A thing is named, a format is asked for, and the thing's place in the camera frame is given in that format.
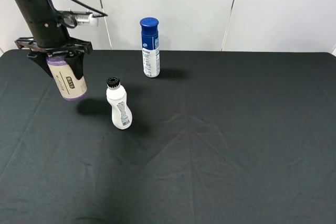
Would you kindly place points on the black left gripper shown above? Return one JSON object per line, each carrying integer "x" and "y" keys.
{"x": 42, "y": 47}

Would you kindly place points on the purple garbage bag roll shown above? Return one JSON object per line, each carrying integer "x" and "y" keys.
{"x": 70, "y": 88}

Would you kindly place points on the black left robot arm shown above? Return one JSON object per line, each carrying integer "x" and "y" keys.
{"x": 44, "y": 20}

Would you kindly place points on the white bottle with black cap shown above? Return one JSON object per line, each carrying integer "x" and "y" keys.
{"x": 116, "y": 95}

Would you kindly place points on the blue capped spray can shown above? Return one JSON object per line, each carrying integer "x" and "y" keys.
{"x": 150, "y": 46}

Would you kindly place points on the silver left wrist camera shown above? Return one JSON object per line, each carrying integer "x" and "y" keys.
{"x": 72, "y": 19}

